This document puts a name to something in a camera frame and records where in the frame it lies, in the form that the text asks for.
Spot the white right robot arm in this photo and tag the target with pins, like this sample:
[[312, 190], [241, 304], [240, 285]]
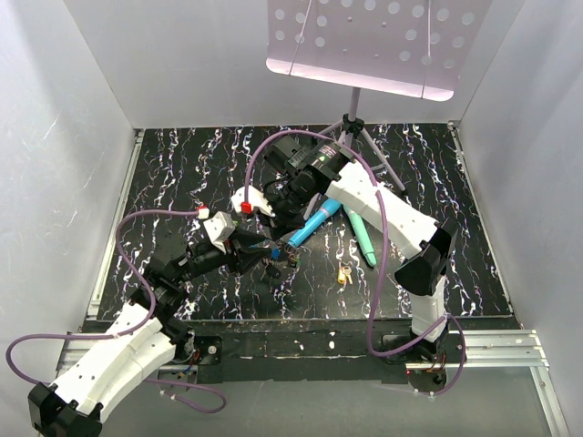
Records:
[[341, 174]]

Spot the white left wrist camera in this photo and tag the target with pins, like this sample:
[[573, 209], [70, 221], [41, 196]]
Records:
[[219, 229]]

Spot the green toy microphone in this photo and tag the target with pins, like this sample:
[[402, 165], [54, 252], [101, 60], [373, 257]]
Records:
[[362, 237]]

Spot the aluminium frame rail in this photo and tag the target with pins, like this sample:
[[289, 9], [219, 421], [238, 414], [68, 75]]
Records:
[[506, 366], [78, 249]]

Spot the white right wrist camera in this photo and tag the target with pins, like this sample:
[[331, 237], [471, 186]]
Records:
[[251, 201]]

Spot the aluminium frame right rail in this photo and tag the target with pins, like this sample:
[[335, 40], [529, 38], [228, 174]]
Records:
[[506, 366]]

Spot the orange capped key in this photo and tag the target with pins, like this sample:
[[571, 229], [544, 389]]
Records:
[[344, 275]]

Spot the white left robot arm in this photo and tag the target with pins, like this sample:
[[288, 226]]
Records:
[[145, 336]]

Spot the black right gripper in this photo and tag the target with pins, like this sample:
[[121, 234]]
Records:
[[281, 225]]

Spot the pink perforated music stand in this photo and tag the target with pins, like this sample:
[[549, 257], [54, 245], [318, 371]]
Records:
[[415, 49]]

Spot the aluminium frame left rail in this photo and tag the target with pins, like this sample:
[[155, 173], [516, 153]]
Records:
[[78, 249]]

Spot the black table front rail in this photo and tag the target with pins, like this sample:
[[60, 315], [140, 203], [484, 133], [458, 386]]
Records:
[[288, 350]]

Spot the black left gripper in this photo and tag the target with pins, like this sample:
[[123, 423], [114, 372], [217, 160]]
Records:
[[244, 260]]

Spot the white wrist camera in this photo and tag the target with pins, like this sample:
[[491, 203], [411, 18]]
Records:
[[251, 201], [219, 229]]

